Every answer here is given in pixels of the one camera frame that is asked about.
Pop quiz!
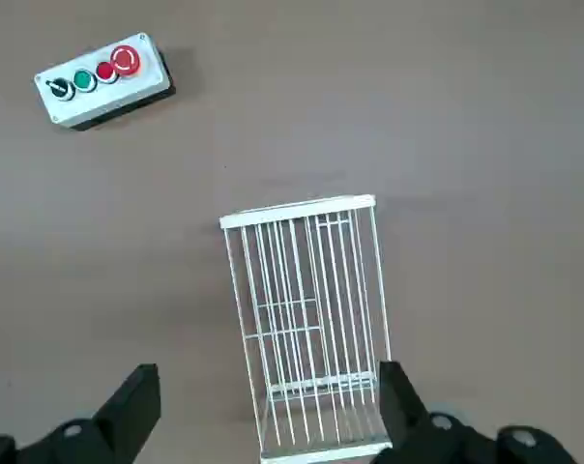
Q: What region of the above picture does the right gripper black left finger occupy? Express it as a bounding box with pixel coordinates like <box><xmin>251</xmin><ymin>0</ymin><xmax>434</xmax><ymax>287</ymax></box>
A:
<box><xmin>0</xmin><ymin>363</ymin><xmax>162</xmax><ymax>464</ymax></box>

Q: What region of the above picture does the white wire rack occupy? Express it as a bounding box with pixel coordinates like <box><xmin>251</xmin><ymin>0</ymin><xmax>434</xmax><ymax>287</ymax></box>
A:
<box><xmin>219</xmin><ymin>194</ymin><xmax>394</xmax><ymax>464</ymax></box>

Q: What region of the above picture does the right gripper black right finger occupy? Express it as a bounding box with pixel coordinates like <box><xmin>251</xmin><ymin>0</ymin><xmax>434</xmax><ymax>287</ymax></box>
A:
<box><xmin>371</xmin><ymin>360</ymin><xmax>583</xmax><ymax>464</ymax></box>

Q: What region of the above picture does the grey button control box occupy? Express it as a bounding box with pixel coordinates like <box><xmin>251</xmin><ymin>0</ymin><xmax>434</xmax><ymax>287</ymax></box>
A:
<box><xmin>34</xmin><ymin>32</ymin><xmax>176</xmax><ymax>131</ymax></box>

